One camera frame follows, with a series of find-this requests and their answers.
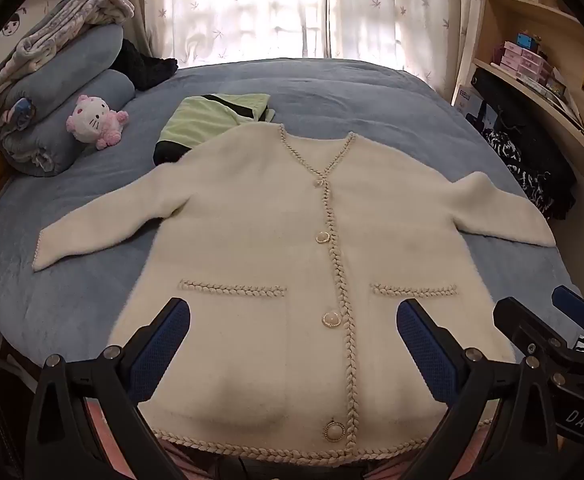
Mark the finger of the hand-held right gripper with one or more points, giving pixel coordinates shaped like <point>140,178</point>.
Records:
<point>517,317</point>
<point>574,307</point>

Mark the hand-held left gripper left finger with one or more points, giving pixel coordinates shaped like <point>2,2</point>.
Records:
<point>161,345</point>

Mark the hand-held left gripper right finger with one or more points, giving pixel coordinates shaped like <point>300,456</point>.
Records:
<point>427,350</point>

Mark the white fuzzy cardigan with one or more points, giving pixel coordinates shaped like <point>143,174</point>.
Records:
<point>252,240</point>

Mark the pink cloth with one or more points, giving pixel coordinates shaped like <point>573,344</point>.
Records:
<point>121,425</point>

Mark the black and white patterned cloth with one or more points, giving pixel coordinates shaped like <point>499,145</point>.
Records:
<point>514,160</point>

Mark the white box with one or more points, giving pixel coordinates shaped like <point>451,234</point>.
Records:
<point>467,102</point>

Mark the green and black garment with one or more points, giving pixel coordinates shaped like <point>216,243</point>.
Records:
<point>196,120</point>

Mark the grey-blue pillows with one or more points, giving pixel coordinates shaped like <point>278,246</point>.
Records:
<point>46,140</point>

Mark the pink cat plush toy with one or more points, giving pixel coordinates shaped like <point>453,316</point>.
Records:
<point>91,120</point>

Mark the blue bed blanket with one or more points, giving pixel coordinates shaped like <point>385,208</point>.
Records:
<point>372,110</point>

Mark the stack of pink boxes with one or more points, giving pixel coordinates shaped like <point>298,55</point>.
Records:
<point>522,62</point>

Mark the small blue box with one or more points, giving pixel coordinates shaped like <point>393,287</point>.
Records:
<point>528,41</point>

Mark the black fuzzy garment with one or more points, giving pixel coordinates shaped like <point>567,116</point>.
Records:
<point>141,67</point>

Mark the wooden bookshelf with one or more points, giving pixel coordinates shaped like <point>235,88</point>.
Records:
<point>547,15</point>

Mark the rolled blue blanket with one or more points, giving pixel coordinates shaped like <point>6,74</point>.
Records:
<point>81,60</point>

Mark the sheer leaf-print curtain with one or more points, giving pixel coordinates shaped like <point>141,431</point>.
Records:
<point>221,10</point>
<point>402,10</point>

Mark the floral white blanket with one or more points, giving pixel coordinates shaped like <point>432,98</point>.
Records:
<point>71,15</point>

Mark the face wall sticker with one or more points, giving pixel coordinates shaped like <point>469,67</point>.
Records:
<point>11,24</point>

